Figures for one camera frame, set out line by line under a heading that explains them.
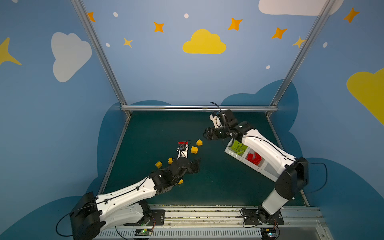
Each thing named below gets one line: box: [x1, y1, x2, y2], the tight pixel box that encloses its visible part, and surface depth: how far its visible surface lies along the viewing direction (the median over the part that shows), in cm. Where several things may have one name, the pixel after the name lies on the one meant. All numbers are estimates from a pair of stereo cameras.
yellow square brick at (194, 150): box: [190, 146, 199, 154], surface depth 100 cm
